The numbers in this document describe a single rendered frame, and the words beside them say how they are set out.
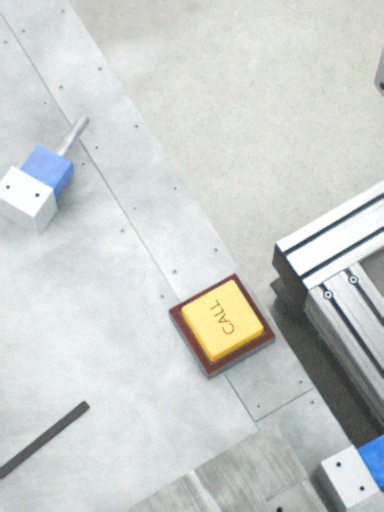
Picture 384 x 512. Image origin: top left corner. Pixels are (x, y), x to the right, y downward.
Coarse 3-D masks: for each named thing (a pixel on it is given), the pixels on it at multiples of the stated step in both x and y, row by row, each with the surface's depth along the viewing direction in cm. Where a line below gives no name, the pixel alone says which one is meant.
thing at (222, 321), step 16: (224, 288) 133; (192, 304) 133; (208, 304) 133; (224, 304) 133; (240, 304) 133; (192, 320) 132; (208, 320) 132; (224, 320) 132; (240, 320) 132; (256, 320) 132; (208, 336) 132; (224, 336) 132; (240, 336) 132; (256, 336) 133; (208, 352) 131; (224, 352) 132
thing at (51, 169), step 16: (80, 128) 140; (64, 144) 139; (32, 160) 137; (48, 160) 137; (64, 160) 137; (16, 176) 135; (32, 176) 137; (48, 176) 137; (64, 176) 137; (0, 192) 134; (16, 192) 134; (32, 192) 135; (48, 192) 135; (0, 208) 137; (16, 208) 134; (32, 208) 134; (48, 208) 137; (32, 224) 136
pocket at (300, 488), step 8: (296, 480) 122; (304, 480) 123; (288, 488) 124; (296, 488) 124; (304, 488) 123; (312, 488) 123; (272, 496) 122; (280, 496) 124; (288, 496) 124; (296, 496) 124; (304, 496) 124; (312, 496) 123; (272, 504) 123; (280, 504) 123; (288, 504) 123; (296, 504) 123; (304, 504) 123; (312, 504) 123; (320, 504) 122
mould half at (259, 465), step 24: (264, 432) 123; (216, 456) 122; (240, 456) 122; (264, 456) 122; (288, 456) 122; (192, 480) 121; (216, 480) 121; (240, 480) 121; (264, 480) 121; (288, 480) 121; (144, 504) 121; (168, 504) 121; (192, 504) 121; (216, 504) 121; (240, 504) 121; (264, 504) 121
